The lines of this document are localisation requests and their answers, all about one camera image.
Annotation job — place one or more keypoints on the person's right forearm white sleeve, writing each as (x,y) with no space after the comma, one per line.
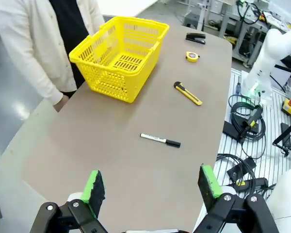
(31,68)

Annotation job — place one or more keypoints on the black stapler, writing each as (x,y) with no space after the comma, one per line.
(196,38)

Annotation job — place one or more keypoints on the yellow tape measure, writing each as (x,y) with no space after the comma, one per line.
(192,57)

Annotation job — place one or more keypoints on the person in white cardigan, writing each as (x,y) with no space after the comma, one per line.
(38,36)

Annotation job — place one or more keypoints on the yellow plastic shopping basket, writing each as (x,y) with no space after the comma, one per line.
(99,72)

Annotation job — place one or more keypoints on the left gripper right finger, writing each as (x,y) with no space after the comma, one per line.
(209,189)

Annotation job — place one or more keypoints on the black adapter with yellow label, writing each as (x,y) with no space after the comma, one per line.
(254,183)

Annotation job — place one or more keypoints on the black handheld scanner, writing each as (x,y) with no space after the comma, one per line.
(253,117)

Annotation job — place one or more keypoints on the white marker with black cap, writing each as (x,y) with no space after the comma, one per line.
(157,139)

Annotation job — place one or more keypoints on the yellow red emergency stop button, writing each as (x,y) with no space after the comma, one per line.
(288,106)

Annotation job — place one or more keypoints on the black power brick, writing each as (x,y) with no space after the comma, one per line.
(232,129)
(241,168)

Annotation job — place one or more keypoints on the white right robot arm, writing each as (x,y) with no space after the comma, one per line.
(264,63)

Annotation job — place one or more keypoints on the white slatted mounting platform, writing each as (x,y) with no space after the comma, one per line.
(269,150)

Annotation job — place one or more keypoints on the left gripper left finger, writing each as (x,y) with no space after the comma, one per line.
(92,194)

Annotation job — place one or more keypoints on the person's right hand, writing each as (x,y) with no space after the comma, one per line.
(61,103)

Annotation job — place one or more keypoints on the yellow utility knife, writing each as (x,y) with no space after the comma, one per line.
(188,93)

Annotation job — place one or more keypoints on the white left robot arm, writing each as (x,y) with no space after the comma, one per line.
(288,194)

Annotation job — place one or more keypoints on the black office chair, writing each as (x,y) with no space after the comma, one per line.
(289,65)

